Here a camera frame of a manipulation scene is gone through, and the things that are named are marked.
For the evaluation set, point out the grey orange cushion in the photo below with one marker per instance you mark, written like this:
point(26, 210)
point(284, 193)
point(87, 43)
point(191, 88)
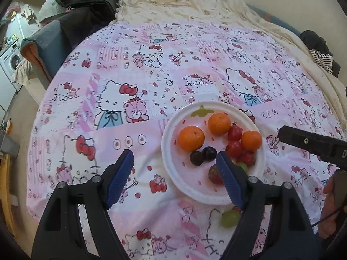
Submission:
point(46, 50)

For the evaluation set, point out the pink Hello Kitty blanket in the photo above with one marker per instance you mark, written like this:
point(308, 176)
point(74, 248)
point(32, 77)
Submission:
point(137, 88)

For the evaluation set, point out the right hand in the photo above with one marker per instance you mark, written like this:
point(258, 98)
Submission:
point(328, 227)

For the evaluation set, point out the green grape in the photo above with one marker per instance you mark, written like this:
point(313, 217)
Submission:
point(230, 218)
point(243, 166)

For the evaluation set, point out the pink strawberry plate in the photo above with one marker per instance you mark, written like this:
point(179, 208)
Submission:
point(193, 180)

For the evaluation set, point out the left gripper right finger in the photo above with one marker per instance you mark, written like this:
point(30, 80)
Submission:
point(289, 236)

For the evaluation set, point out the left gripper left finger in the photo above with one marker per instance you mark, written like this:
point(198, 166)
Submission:
point(59, 234)

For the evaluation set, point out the red strawberry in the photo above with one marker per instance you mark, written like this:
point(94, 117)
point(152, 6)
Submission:
point(214, 176)
point(248, 158)

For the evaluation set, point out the small orange mandarin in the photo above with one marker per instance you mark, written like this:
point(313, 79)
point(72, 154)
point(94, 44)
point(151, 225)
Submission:
point(191, 138)

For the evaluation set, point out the white plastic bag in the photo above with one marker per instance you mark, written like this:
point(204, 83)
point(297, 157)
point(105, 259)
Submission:
point(50, 8)

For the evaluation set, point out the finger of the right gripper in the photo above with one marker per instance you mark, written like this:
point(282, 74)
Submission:
point(328, 149)

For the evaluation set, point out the black jacket pile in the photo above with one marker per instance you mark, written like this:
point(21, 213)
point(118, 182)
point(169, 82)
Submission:
point(86, 17)

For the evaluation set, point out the dark purple grape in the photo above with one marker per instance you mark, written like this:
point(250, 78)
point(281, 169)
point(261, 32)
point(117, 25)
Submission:
point(209, 153)
point(196, 158)

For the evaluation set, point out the large orange mandarin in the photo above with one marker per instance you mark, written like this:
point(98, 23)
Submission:
point(251, 140)

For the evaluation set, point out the white washing machine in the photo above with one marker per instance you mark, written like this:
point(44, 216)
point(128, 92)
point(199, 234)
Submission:
point(10, 59)

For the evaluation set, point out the striped black clothes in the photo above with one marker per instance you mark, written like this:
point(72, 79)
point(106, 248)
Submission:
point(320, 52)

